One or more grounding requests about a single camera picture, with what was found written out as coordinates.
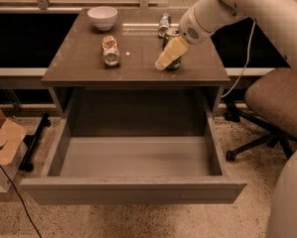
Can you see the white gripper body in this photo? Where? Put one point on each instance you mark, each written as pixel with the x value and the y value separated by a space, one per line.
pixel 192 28

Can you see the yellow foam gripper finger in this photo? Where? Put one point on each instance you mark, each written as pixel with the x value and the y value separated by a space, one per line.
pixel 175 48

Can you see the green soda can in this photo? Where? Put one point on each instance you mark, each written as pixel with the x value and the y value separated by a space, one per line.
pixel 170 34

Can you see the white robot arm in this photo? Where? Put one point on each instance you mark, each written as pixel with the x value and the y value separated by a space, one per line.
pixel 278 21

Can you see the orange silver can lying down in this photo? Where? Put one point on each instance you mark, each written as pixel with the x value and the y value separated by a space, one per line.
pixel 110 51

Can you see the grey open drawer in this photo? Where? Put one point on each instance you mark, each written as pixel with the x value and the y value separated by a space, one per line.
pixel 141 147

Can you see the brown cabinet desk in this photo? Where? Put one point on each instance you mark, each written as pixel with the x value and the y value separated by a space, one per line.
pixel 78 61

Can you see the white ceramic bowl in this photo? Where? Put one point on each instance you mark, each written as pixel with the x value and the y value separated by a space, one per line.
pixel 103 17

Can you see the brown fabric office chair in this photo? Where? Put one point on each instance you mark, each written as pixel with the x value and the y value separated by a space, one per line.
pixel 273 97

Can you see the black metal stand foot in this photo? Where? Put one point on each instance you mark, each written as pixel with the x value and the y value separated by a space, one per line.
pixel 31 142

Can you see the cardboard box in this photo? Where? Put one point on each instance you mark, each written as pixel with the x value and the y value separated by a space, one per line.
pixel 12 150

